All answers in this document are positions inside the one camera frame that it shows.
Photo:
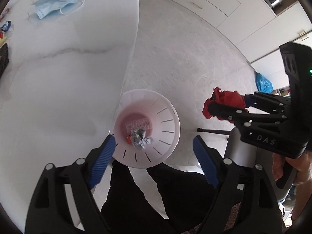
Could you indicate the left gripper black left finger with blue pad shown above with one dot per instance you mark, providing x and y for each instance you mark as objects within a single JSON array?
[{"x": 49, "y": 212}]

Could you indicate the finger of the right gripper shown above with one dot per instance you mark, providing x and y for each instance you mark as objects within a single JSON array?
[
  {"x": 268, "y": 103},
  {"x": 234, "y": 116}
]

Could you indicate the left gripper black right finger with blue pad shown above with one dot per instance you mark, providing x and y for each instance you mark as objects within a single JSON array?
[{"x": 243, "y": 201}]

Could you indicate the red paper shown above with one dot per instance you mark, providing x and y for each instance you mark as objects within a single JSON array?
[{"x": 230, "y": 98}]

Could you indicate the white trash bin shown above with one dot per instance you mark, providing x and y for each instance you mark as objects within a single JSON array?
[{"x": 156, "y": 116}]

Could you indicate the person's right hand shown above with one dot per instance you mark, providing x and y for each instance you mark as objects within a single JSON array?
[{"x": 301, "y": 164}]

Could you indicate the blue plastic bag on floor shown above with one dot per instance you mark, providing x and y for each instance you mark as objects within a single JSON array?
[{"x": 263, "y": 84}]

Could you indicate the grey chair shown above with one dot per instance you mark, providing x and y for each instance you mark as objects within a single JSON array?
[{"x": 247, "y": 155}]

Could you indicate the silver crumpled foil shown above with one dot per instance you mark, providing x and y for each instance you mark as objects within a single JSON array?
[{"x": 139, "y": 139}]

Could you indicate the black mesh pouch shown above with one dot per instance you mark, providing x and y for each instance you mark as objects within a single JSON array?
[{"x": 4, "y": 60}]

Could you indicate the red and brown cardboard box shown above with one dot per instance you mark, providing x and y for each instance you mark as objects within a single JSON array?
[{"x": 3, "y": 38}]

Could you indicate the blue face mask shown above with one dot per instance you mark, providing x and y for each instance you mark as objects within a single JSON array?
[{"x": 44, "y": 8}]

